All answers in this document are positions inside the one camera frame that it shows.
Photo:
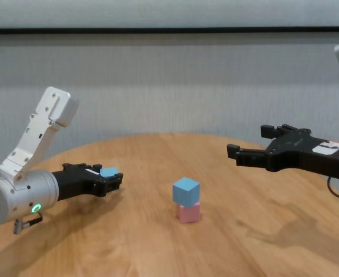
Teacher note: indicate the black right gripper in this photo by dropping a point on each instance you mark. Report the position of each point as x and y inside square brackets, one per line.
[299, 153]

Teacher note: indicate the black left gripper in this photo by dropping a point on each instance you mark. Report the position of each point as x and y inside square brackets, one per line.
[74, 181]

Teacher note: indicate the blue cube block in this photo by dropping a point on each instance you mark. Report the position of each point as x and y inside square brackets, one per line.
[186, 191]
[109, 172]

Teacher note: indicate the pink cube block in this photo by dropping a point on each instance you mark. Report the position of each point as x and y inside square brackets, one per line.
[189, 215]

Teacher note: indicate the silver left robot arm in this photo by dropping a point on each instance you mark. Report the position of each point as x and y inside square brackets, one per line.
[22, 196]

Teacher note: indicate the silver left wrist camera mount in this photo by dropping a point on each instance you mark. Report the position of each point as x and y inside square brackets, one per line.
[42, 130]

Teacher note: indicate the black wall rail strip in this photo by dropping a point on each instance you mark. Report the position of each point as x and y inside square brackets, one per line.
[169, 30]

